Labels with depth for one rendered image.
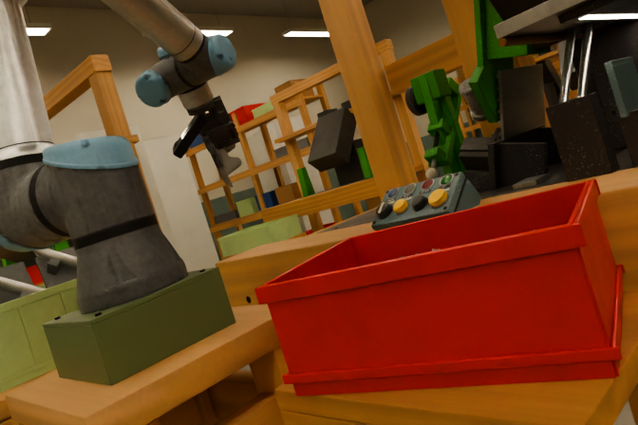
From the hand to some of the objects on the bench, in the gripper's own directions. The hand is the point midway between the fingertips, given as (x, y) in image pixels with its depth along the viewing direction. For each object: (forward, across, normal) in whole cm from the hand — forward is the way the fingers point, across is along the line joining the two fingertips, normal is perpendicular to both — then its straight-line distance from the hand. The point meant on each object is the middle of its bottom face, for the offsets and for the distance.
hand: (226, 177), depth 136 cm
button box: (-1, -62, -29) cm, 68 cm away
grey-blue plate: (-7, -73, -57) cm, 93 cm away
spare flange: (-3, -61, -47) cm, 77 cm away
